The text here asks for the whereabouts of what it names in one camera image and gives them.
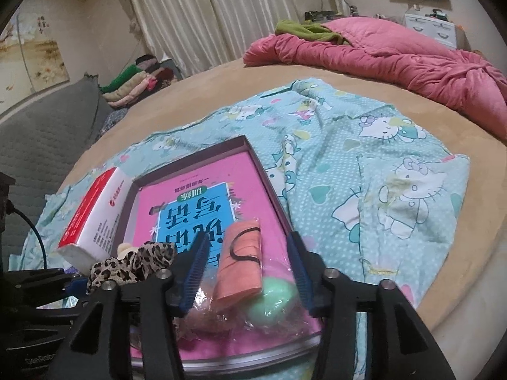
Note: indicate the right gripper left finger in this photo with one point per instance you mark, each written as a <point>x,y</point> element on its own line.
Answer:
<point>189,268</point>

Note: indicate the pink quilt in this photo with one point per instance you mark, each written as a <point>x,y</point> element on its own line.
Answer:
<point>385,51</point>

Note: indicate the pink sponge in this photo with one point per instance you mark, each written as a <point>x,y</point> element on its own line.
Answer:
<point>203,319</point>

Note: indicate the green sponge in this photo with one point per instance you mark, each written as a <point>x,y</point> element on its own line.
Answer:
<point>273,304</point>

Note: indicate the orange towel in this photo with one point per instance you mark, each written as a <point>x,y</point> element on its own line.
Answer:
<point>239,274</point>

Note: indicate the green garment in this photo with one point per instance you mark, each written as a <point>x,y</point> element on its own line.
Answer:
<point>310,31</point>

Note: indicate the hello kitty blue cloth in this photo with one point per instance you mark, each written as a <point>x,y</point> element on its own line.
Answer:
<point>376,195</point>

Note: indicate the leopard print scrunchie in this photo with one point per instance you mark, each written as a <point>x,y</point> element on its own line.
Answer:
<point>135,267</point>

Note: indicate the red white tissue pack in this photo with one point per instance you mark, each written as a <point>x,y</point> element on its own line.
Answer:
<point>89,236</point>

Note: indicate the stack of folded clothes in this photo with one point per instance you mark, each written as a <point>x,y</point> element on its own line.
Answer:
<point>146,76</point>

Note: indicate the white curtain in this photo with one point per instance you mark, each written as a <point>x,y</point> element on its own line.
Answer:
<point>202,34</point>

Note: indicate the wall painting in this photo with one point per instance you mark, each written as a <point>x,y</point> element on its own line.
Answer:
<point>31,61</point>

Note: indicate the pink blue book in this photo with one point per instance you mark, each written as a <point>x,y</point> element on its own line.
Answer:
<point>190,201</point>

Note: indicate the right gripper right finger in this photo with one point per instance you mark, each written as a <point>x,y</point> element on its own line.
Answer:
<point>307,269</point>

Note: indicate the dark shallow tray box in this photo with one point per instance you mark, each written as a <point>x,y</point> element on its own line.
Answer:
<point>261,166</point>

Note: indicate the white drawer cabinet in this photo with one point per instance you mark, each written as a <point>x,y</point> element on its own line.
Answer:
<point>446,33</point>

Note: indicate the grey quilted sofa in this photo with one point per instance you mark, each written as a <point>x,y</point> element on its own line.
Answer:
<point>40,144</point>

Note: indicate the plush bear purple bow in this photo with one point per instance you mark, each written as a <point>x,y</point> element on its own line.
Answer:
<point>124,249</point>

